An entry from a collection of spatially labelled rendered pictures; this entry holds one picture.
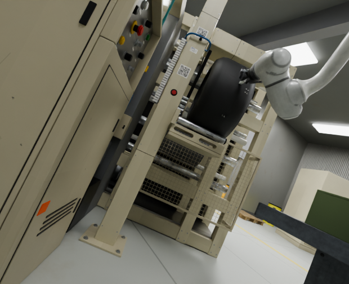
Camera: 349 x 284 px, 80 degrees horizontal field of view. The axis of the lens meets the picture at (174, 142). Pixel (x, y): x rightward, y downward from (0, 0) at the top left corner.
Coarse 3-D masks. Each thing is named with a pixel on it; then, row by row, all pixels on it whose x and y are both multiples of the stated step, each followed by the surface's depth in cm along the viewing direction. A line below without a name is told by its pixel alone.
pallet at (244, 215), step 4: (240, 212) 573; (244, 212) 625; (240, 216) 564; (244, 216) 556; (248, 216) 565; (252, 216) 616; (252, 220) 581; (256, 220) 618; (260, 220) 607; (260, 224) 605
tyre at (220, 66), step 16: (224, 64) 126; (240, 64) 134; (208, 80) 126; (224, 80) 121; (208, 96) 122; (224, 96) 121; (240, 96) 122; (192, 112) 134; (208, 112) 125; (224, 112) 124; (240, 112) 124; (208, 128) 133; (224, 128) 129
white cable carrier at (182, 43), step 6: (180, 42) 141; (180, 48) 141; (174, 54) 141; (180, 54) 145; (174, 60) 140; (168, 66) 141; (168, 72) 139; (168, 78) 140; (162, 84) 139; (162, 90) 138; (156, 96) 138; (156, 102) 138
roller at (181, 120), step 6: (180, 120) 130; (186, 120) 130; (186, 126) 131; (192, 126) 130; (198, 126) 131; (198, 132) 132; (204, 132) 131; (210, 132) 131; (210, 138) 133; (216, 138) 131; (222, 138) 132
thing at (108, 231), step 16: (208, 0) 143; (224, 0) 144; (208, 16) 142; (208, 32) 142; (176, 64) 140; (192, 64) 140; (176, 80) 138; (176, 96) 138; (160, 112) 137; (160, 128) 136; (144, 144) 135; (144, 160) 134; (128, 176) 133; (144, 176) 134; (128, 192) 132; (112, 208) 131; (128, 208) 132; (112, 224) 131; (112, 240) 130
